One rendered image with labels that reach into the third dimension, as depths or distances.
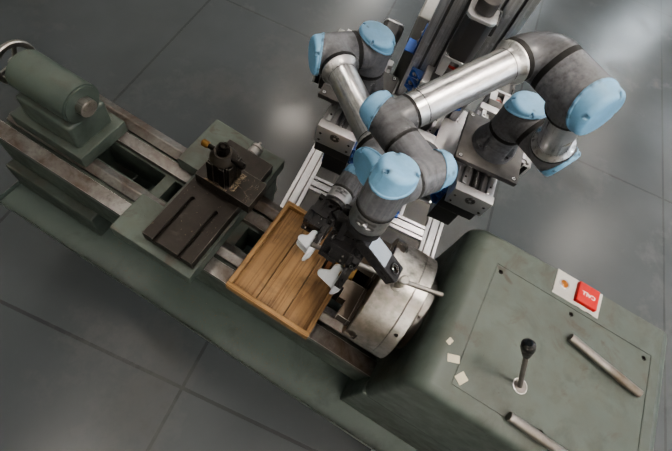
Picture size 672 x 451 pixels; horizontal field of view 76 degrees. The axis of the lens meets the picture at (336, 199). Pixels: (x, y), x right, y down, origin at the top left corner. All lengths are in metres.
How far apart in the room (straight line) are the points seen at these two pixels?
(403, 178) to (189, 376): 1.76
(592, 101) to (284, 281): 0.98
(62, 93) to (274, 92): 1.72
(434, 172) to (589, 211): 2.69
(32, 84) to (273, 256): 0.88
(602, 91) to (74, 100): 1.37
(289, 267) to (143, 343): 1.07
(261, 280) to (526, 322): 0.78
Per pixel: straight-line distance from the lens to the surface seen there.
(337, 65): 1.28
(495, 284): 1.22
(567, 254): 3.13
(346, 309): 1.20
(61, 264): 2.53
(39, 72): 1.59
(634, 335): 1.42
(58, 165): 1.72
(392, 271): 0.85
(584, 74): 1.00
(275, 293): 1.42
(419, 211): 2.47
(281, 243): 1.47
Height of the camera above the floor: 2.25
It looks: 60 degrees down
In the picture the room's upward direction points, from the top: 23 degrees clockwise
